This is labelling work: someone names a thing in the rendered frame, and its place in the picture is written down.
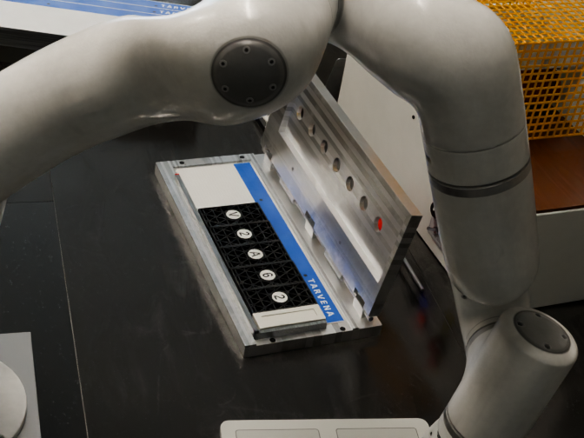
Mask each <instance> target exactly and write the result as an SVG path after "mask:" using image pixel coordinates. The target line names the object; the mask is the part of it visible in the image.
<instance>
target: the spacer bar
mask: <svg viewBox="0 0 584 438"><path fill-rule="evenodd" d="M252 318H253V320H254V322H255V325H256V326H257V328H258V330H261V329H272V328H277V327H283V326H288V325H295V324H300V323H305V322H316V321H321V320H326V317H325V315H324V314H323V312H322V310H321V309H320V307H319V305H318V304H314V305H308V306H301V307H296V308H290V309H278V310H272V311H267V312H261V313H254V314H253V315H252Z"/></svg>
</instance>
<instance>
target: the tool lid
mask: <svg viewBox="0 0 584 438"><path fill-rule="evenodd" d="M302 108H303V117H301V111H302ZM314 125H315V134H314V135H313V126H314ZM326 141H327V144H328V149H327V152H326V153H325V149H324V146H325V142H326ZM261 145H262V147H263V149H268V150H269V151H270V153H271V155H272V158H271V162H272V163H273V164H274V166H275V168H276V170H277V171H278V173H279V174H280V176H281V179H280V184H281V185H282V187H283V188H284V190H285V192H286V193H287V195H288V197H289V199H290V200H291V202H292V203H293V204H294V205H296V204H295V201H297V203H298V205H299V206H300V208H301V209H302V212H303V213H304V215H305V216H311V218H312V219H313V221H314V222H315V226H314V228H313V229H314V230H315V232H316V234H317V235H318V236H319V238H320V240H321V241H322V243H323V245H324V247H325V248H326V251H325V253H324V255H325V256H326V258H327V259H328V261H329V263H330V265H331V266H332V268H333V270H334V271H335V272H336V274H337V276H338V277H339V279H340V280H341V281H342V282H344V281H343V279H342V278H343V277H344V278H345V280H346V282H347V283H348V285H349V287H350V288H351V289H352V291H353V292H359V294H360V295H361V297H362V299H363V301H365V304H364V306H363V309H364V310H365V312H366V313H367V315H368V316H379V315H380V313H381V311H382V307H383V305H384V303H385V301H386V299H387V297H388V293H389V291H390V290H391V288H392V285H393V283H394V281H395V278H396V276H397V274H398V271H399V269H400V267H401V265H402V262H403V260H404V257H405V255H406V254H407V251H408V248H409V246H410V243H411V242H412V240H413V237H414V235H415V232H416V230H417V228H418V226H419V223H420V221H421V219H422V214H421V212H420V211H419V210H418V208H416V206H415V205H414V204H413V202H412V201H411V200H410V198H409V197H408V195H407V194H406V193H405V191H404V190H403V189H402V187H401V186H400V184H399V183H398V182H397V181H396V180H395V179H394V177H393V176H392V175H391V173H390V172H389V171H388V169H387V168H386V166H385V165H384V164H383V162H382V161H381V159H380V158H379V157H378V155H377V154H376V153H375V152H374V151H373V149H372V148H371V147H370V145H369V144H368V143H367V141H366V140H365V139H364V137H363V136H362V134H361V133H360V132H359V130H358V129H357V128H356V126H354V124H353V123H352V122H351V120H350V119H349V118H348V116H347V115H346V113H345V112H344V111H343V109H342V108H341V106H340V105H339V104H338V103H337V101H336V100H335V99H334V98H333V97H332V95H331V94H330V93H329V91H328V90H327V88H326V87H325V86H324V84H323V83H322V81H321V80H320V79H319V77H318V76H317V75H316V74H315V75H314V77H313V79H312V80H311V82H310V84H309V85H308V87H307V88H306V89H305V90H304V91H303V92H302V93H301V94H300V95H299V96H298V97H297V98H295V99H294V100H293V101H291V102H290V103H288V104H287V105H285V106H284V107H282V108H280V109H279V110H277V111H275V112H273V113H271V114H269V119H268V121H267V124H266V127H265V130H264V133H263V136H262V140H261ZM338 160H340V163H341V166H340V169H339V171H338V169H337V162H338ZM351 178H353V180H354V187H353V189H352V190H351V188H350V181H351ZM365 197H367V200H368V207H367V209H366V210H365V208H364V199H365ZM380 218H381V219H382V229H381V231H380V230H379V228H378V221H379V219H380Z"/></svg>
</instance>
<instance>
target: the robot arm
mask: <svg viewBox="0 0 584 438"><path fill-rule="evenodd" d="M328 43H331V44H333V45H334V46H336V47H338V48H339V49H341V50H343V51H344V52H346V53H347V54H349V55H350V56H351V57H352V58H354V59H355V60H356V61H357V62H358V63H359V64H360V65H361V66H362V67H363V68H364V69H365V70H366V71H367V72H368V73H369V74H370V75H371V76H373V77H374V78H375V79H376V80H377V81H379V82H380V83H381V84H382V85H384V86H385V87H386V88H387V89H388V90H390V91H391V92H392V93H394V94H395V95H397V96H398V97H400V98H401V99H402V100H404V101H406V102H407V103H409V104H410V105H411V106H412V107H413V108H414V109H415V111H416V113H417V116H418V118H419V124H420V128H421V138H422V143H423V148H424V153H425V158H426V164H427V168H428V178H429V183H430V188H431V193H432V198H433V203H434V208H435V217H436V221H437V226H438V230H439V236H440V240H441V248H442V253H443V256H444V261H445V264H446V269H447V272H448V277H449V279H450V282H451V287H452V290H453V295H454V299H455V306H456V311H457V315H458V319H459V323H460V328H461V335H462V340H463V344H464V348H465V353H466V367H465V371H464V375H463V377H462V379H461V383H460V384H459V386H458V388H457V389H456V391H455V393H454V394H453V396H452V398H451V399H450V401H449V403H448V405H447V406H446V407H445V409H444V411H443V412H442V414H441V416H440V418H439V419H438V420H437V421H436V422H435V423H434V424H433V425H432V426H431V427H430V428H429V429H428V430H427V431H426V432H425V433H424V435H423V436H422V437H421V438H526V436H527V435H528V433H529V431H530V430H531V428H532V427H533V425H534V424H535V423H536V421H537V420H538V418H539V417H540V415H541V413H542V411H543V410H544V408H545V407H546V406H547V404H548V403H549V401H550V400H551V398H552V397H553V395H554V393H555V392H556V390H557V389H558V387H559V386H560V385H561V383H562V382H563V380H564V379H565V377H566V376H567V374H568V372H569V371H570V369H571V368H572V367H573V365H574V364H575V362H576V360H577V358H578V347H577V344H576V342H575V340H574V338H573V337H572V335H571V334H570V333H569V332H568V330H567V329H566V328H565V327H564V326H563V325H561V324H560V323H559V322H557V321H556V320H555V319H554V318H553V317H551V316H549V315H547V314H545V313H543V312H540V311H539V310H536V309H531V306H530V296H529V287H530V286H531V285H532V283H533V282H534V279H535V277H536V276H537V273H538V269H539V264H540V248H539V236H538V226H537V216H536V207H535V198H534V182H533V173H532V165H531V156H530V149H529V141H528V126H527V118H526V111H525V103H524V95H523V88H522V81H521V68H520V63H519V58H518V54H517V49H516V47H515V44H514V40H513V38H512V36H511V34H510V32H509V30H508V28H507V26H506V25H505V23H504V22H502V20H501V19H500V18H499V17H498V16H497V15H496V14H495V13H494V12H493V11H492V10H491V9H489V8H488V7H487V6H485V5H483V4H482V3H479V2H477V1H475V0H202V1H201V2H200V3H198V4H196V5H195V6H193V7H191V8H189V9H187V10H184V11H181V12H178V13H176V14H171V15H167V16H154V17H142V16H137V15H127V16H120V17H114V18H111V19H109V20H106V21H103V22H100V23H97V24H95V25H92V26H90V27H89V28H86V29H84V30H80V31H78V32H77V33H74V34H72V35H70V36H67V37H65V38H63V39H61V40H59V41H57V42H54V43H52V44H50V45H48V46H46V47H44V48H42V49H40V50H38V51H36V52H34V53H32V54H30V55H29V56H27V57H25V58H23V59H21V60H20V61H18V62H16V63H14V64H12V65H11V66H9V67H7V68H6V69H4V70H1V71H0V224H1V221H2V218H3V213H4V209H5V205H6V202H7V198H8V197H9V196H11V195H13V194H14V193H16V192H17V191H18V190H20V189H21V188H22V187H24V186H25V185H27V184H28V183H30V182H32V181H33V180H35V179H36V178H38V177H39V176H41V175H42V174H44V173H45V172H47V171H49V170H50V169H53V168H54V167H56V166H57V165H58V164H60V163H62V162H64V161H66V160H68V159H70V158H71V157H73V156H75V155H77V154H79V153H81V152H83V151H85V150H86V149H90V148H92V147H94V146H97V145H98V144H101V143H105V142H107V141H109V140H112V139H115V138H117V137H119V136H123V135H126V134H129V133H131V132H133V131H136V130H139V129H142V128H145V127H148V126H151V125H154V124H159V123H166V122H173V121H193V122H199V123H208V124H213V125H219V126H230V125H236V124H241V123H247V122H250V121H253V120H255V119H258V118H261V117H263V116H266V115H269V114H271V113H273V112H275V111H277V110H279V109H280V108H282V107H284V106H285V105H287V104H288V103H290V102H291V101H293V100H294V99H295V98H297V97H298V96H299V95H300V94H301V93H302V92H303V91H304V90H305V89H306V88H307V87H308V85H309V84H310V82H311V80H312V79H313V77H314V75H315V73H316V71H317V69H318V67H319V65H320V62H321V60H322V57H323V54H324V51H325V49H326V46H327V44H328ZM26 413H27V401H26V394H25V391H24V387H23V384H22V383H21V381H20V379H19V378H18V376H17V375H16V374H15V373H14V372H13V371H12V369H10V368H9V367H8V366H6V365H5V364H4V363H2V362H0V438H17V436H18V434H19V433H20V431H21V429H22V427H23V424H24V421H25V416H26Z"/></svg>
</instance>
